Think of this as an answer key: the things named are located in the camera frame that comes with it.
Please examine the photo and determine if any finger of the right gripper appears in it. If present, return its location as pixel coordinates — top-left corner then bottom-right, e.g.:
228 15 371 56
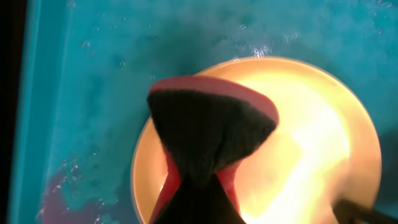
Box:
333 200 397 224

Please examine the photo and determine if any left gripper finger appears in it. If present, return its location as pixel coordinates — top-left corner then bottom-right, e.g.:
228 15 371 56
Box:
154 175 245 224

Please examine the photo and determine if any yellow-green plate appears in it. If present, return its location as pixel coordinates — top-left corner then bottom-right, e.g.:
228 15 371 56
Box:
130 55 382 224

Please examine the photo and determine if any teal plastic tray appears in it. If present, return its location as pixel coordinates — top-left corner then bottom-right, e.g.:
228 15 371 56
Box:
7 0 397 223

